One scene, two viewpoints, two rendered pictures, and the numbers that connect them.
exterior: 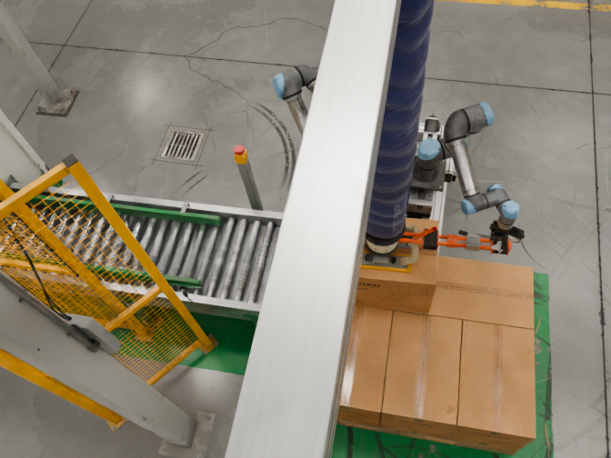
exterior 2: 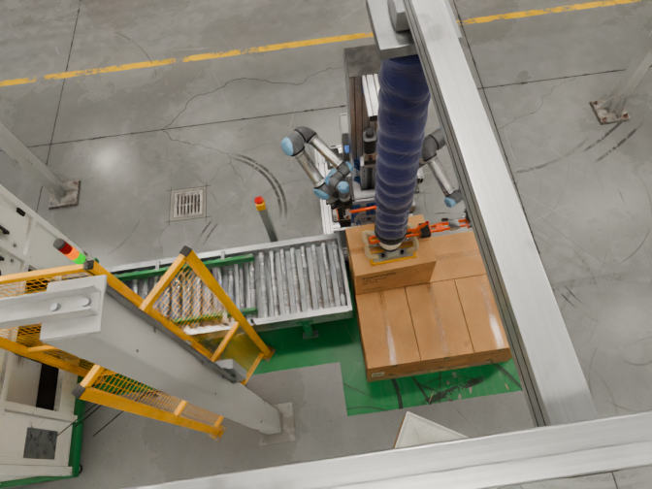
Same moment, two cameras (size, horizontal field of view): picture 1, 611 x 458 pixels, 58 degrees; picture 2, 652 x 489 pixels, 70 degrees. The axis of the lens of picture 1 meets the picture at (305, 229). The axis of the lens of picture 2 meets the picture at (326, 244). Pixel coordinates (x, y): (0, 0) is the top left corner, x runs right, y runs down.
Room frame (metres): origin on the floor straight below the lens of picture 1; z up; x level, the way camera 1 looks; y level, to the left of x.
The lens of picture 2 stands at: (0.14, 0.51, 4.07)
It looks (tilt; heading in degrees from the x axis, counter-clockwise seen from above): 63 degrees down; 342
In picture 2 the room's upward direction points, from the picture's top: 10 degrees counter-clockwise
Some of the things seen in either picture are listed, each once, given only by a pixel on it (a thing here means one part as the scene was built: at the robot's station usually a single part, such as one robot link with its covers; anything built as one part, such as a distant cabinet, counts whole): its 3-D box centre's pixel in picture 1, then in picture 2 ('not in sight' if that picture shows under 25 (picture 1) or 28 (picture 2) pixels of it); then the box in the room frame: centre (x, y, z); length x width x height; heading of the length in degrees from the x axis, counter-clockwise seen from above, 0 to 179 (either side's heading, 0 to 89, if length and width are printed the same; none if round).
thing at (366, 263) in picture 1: (380, 260); (392, 254); (1.31, -0.37, 0.97); 0.34 x 0.10 x 0.05; 72
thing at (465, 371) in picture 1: (423, 342); (429, 303); (1.02, -0.58, 0.34); 1.20 x 1.00 x 0.40; 70
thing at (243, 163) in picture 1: (254, 197); (271, 232); (2.19, 0.31, 0.50); 0.07 x 0.07 x 1.00; 70
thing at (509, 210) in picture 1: (508, 212); not in sight; (1.23, -0.95, 1.38); 0.09 x 0.08 x 0.11; 9
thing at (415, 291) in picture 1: (381, 263); (388, 255); (1.40, -0.40, 0.74); 0.60 x 0.40 x 0.40; 73
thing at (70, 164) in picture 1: (100, 326); (206, 365); (1.18, 1.13, 1.05); 0.87 x 0.10 x 2.10; 122
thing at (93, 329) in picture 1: (84, 332); (221, 372); (0.91, 0.94, 1.62); 0.20 x 0.05 x 0.30; 70
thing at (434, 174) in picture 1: (425, 166); not in sight; (1.78, -0.73, 1.09); 0.15 x 0.15 x 0.10
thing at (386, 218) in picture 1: (385, 167); (394, 190); (1.40, -0.39, 1.67); 0.22 x 0.22 x 1.04
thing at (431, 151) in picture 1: (429, 153); not in sight; (1.78, -0.74, 1.20); 0.13 x 0.12 x 0.14; 99
